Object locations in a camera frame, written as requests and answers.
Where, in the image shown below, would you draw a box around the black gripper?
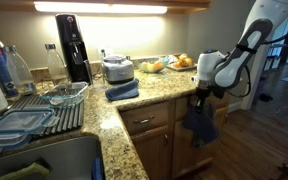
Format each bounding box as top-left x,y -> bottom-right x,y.
196,88 -> 211,108

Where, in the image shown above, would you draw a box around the blue towel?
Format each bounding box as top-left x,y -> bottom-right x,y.
183,106 -> 218,147
105,79 -> 139,101

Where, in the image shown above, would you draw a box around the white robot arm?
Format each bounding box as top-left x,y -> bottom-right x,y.
195,0 -> 288,109

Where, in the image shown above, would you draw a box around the grey hanging towel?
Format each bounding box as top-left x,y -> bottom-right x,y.
193,102 -> 218,148

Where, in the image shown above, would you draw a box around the folded blue towel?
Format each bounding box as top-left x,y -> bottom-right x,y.
105,79 -> 139,101

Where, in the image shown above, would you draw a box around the white plate of bread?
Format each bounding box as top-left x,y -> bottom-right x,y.
166,53 -> 197,71

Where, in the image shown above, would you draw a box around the glass fruit bowl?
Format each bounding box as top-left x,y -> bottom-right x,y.
136,58 -> 168,73

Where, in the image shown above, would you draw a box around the wooden lower cabinets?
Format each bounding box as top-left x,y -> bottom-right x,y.
120,95 -> 219,180

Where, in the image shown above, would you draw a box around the silver kitchen appliance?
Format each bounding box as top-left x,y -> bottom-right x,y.
103,55 -> 134,84

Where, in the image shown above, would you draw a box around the black soda maker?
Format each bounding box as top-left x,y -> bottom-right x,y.
55,14 -> 92,85

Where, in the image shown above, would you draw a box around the under-cabinet light bar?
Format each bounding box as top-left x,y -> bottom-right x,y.
34,1 -> 167,14

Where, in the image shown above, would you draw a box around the grey dish drying mat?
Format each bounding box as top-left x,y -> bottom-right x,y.
11,95 -> 84,138

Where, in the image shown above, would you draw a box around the glass baking dish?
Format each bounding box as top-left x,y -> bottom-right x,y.
40,82 -> 88,108

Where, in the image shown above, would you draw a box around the clear bottle with cap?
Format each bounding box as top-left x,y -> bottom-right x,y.
45,44 -> 68,85

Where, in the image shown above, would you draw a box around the clear plastic bottle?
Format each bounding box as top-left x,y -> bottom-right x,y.
5,45 -> 36,95

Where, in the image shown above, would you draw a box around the yellow green sponge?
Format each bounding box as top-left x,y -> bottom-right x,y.
0,162 -> 50,180

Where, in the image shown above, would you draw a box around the blue lidded plastic container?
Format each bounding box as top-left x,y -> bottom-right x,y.
0,108 -> 59,153

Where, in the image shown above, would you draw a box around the drawer pull handle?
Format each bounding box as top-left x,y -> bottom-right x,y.
132,116 -> 155,124

